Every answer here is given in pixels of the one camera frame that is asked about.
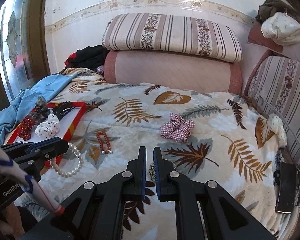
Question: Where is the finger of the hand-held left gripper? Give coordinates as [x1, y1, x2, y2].
[0, 137, 62, 153]
[15, 140, 70, 180]

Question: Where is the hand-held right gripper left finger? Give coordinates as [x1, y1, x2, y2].
[22, 146, 148, 240]

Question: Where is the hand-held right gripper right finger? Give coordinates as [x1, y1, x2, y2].
[153, 146, 278, 240]

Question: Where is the white pearl bracelet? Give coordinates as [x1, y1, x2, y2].
[50, 142, 84, 178]

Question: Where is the red tray box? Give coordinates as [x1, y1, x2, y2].
[4, 101, 87, 168]

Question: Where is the white black-dotted scrunchie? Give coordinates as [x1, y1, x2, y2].
[35, 114, 60, 138]

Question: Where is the red dotted scrunchie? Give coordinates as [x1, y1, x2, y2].
[16, 116, 37, 140]

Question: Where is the black hair claw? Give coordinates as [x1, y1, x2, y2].
[52, 101, 77, 119]

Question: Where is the leaf-printed fleece blanket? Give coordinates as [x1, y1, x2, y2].
[5, 67, 300, 240]

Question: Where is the red checkered scrunchie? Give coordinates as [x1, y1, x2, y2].
[160, 112, 196, 143]

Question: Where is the light blue cloth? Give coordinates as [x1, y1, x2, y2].
[0, 74, 78, 145]

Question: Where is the dark clothes pile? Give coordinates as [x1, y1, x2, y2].
[65, 45, 110, 70]

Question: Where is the stained glass door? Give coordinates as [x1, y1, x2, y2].
[0, 0, 50, 100]

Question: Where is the pink quilted bolster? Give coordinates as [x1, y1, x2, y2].
[247, 25, 300, 65]
[104, 50, 243, 93]

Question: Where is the cream scrunchie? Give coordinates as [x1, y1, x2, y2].
[269, 114, 288, 148]

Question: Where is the striped floral cushion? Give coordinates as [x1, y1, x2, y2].
[102, 13, 243, 63]
[242, 52, 300, 205]

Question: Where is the white crumpled cloth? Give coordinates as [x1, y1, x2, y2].
[261, 11, 300, 47]

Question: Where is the dark green cloth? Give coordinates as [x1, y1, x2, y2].
[255, 0, 290, 23]

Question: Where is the white blue-patterned strap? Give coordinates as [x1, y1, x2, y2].
[0, 139, 65, 214]

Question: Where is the red bead bracelet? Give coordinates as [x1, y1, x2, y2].
[96, 131, 113, 155]

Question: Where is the grey cable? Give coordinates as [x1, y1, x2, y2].
[255, 94, 300, 153]

